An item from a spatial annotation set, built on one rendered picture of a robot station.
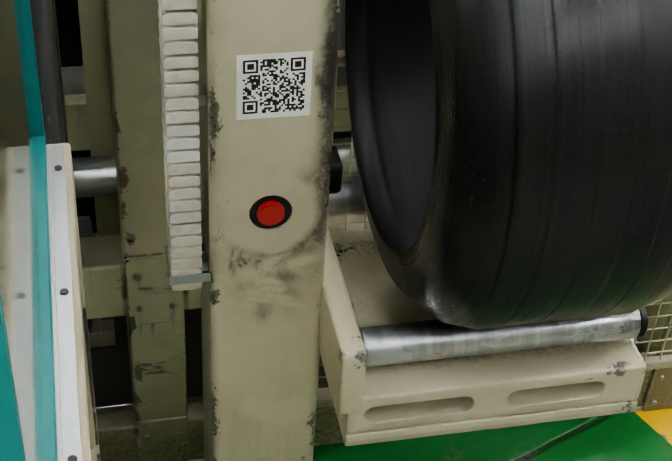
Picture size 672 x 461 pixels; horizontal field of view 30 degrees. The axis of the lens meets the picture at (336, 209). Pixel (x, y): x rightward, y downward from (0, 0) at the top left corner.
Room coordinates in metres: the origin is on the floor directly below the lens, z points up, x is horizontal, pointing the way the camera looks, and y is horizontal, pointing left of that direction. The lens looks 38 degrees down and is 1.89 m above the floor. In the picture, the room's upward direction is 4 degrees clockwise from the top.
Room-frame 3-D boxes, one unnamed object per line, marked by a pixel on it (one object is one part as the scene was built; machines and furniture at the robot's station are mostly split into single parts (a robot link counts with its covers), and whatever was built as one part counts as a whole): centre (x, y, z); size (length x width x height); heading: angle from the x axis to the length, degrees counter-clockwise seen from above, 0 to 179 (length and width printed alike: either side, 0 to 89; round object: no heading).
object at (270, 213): (1.05, 0.07, 1.06); 0.03 x 0.02 x 0.03; 104
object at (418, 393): (1.06, -0.19, 0.83); 0.36 x 0.09 x 0.06; 104
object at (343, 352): (1.15, 0.01, 0.90); 0.40 x 0.03 x 0.10; 14
